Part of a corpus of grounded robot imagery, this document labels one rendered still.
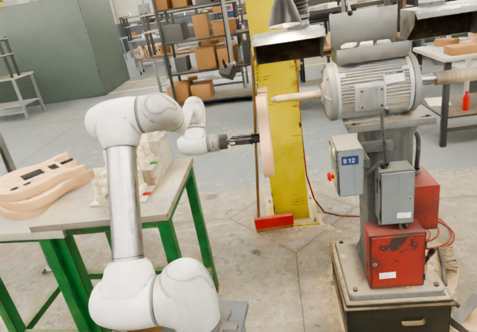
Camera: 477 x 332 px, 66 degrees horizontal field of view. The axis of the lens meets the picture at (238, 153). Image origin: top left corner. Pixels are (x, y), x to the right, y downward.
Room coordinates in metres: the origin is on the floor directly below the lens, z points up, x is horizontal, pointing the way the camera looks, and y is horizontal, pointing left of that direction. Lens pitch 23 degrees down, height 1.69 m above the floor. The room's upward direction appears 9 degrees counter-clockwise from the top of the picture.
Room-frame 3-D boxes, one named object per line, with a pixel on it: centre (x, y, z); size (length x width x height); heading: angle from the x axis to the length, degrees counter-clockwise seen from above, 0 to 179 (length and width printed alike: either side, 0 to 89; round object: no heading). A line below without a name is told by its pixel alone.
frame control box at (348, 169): (1.34, -0.49, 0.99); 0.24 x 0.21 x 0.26; 82
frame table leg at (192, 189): (1.86, 0.29, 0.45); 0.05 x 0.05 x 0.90; 82
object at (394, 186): (1.41, -0.65, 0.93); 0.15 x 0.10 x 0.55; 82
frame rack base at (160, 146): (1.84, 0.51, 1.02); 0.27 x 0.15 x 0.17; 81
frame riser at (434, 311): (1.56, -0.67, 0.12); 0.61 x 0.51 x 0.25; 172
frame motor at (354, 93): (1.56, -0.61, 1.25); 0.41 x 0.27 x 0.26; 82
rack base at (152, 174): (1.69, 0.53, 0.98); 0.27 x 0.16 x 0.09; 81
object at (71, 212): (1.65, 0.60, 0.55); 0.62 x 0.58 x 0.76; 82
